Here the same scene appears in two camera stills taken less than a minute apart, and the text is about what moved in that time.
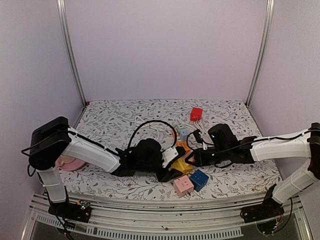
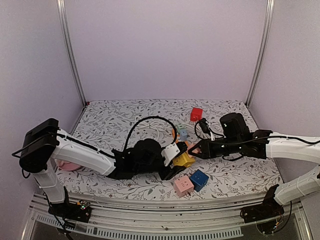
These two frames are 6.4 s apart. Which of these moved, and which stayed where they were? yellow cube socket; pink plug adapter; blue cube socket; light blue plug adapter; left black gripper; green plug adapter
Moved: pink plug adapter; yellow cube socket
Stayed: left black gripper; green plug adapter; blue cube socket; light blue plug adapter
